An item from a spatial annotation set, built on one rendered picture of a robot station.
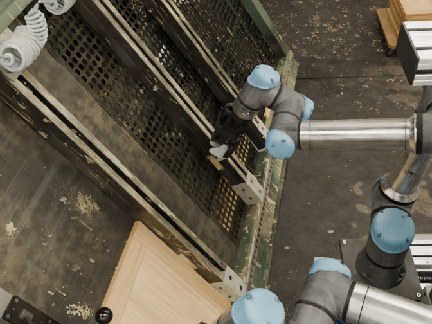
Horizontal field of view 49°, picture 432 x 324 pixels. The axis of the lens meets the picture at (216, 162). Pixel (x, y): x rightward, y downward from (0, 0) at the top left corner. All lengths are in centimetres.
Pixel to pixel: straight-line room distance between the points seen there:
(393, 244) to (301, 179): 183
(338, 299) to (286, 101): 58
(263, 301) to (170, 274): 69
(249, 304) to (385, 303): 24
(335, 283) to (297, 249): 197
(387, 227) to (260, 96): 52
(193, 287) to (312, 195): 172
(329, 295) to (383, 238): 56
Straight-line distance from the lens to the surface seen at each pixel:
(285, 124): 120
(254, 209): 188
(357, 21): 479
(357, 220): 303
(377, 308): 88
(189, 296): 151
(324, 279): 89
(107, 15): 150
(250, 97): 129
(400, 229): 144
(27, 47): 106
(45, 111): 120
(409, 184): 145
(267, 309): 80
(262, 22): 255
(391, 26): 451
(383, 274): 154
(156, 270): 141
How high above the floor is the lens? 239
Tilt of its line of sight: 46 degrees down
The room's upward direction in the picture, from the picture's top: 6 degrees counter-clockwise
